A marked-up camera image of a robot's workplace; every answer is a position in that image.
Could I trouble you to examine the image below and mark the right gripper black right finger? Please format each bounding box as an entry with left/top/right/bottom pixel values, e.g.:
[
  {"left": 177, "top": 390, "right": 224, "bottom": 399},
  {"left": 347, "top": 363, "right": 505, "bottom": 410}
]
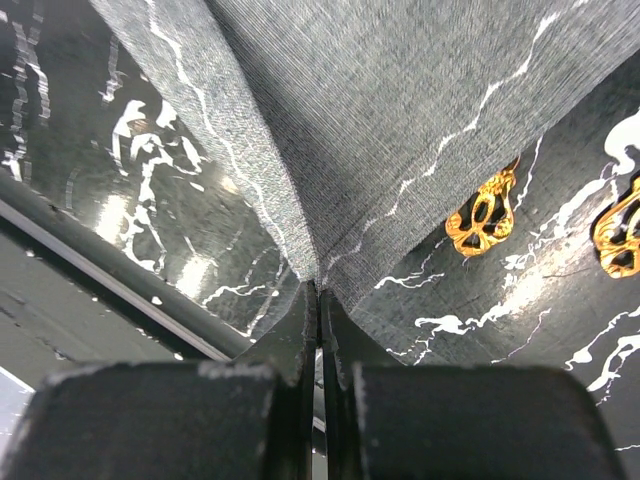
[{"left": 319, "top": 292, "right": 625, "bottom": 479}]

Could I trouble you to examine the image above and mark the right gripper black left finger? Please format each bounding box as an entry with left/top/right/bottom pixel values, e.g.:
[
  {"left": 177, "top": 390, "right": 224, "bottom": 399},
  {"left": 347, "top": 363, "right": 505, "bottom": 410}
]
[{"left": 1, "top": 282, "right": 317, "bottom": 479}]

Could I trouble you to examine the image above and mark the grey cloth napkin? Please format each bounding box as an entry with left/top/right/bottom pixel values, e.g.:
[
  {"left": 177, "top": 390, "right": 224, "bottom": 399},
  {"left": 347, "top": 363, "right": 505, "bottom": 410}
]
[{"left": 95, "top": 1, "right": 639, "bottom": 308}]

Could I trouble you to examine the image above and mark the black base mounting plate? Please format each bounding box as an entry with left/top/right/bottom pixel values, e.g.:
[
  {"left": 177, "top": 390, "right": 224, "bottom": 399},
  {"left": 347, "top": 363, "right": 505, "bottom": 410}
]
[{"left": 1, "top": 173, "right": 250, "bottom": 386}]

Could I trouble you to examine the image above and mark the gold spoon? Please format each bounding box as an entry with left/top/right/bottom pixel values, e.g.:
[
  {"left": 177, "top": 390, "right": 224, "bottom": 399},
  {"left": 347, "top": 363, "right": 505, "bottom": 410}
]
[{"left": 445, "top": 157, "right": 520, "bottom": 258}]

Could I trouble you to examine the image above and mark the gold fork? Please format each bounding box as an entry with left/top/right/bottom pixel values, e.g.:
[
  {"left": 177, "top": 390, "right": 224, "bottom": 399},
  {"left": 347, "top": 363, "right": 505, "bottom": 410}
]
[{"left": 591, "top": 174, "right": 639, "bottom": 279}]

